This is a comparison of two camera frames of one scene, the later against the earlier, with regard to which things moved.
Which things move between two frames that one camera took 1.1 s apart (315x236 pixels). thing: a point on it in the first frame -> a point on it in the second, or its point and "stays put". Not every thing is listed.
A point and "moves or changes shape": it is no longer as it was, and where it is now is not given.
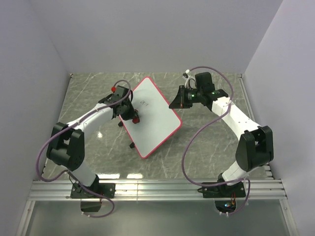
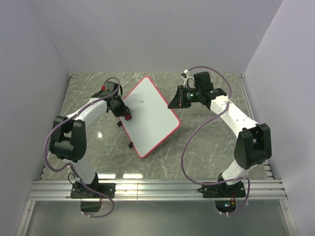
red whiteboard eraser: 136,119 moves or changes shape
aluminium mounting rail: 151,189 stays put
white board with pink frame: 157,120 stays put
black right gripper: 179,102 stays put
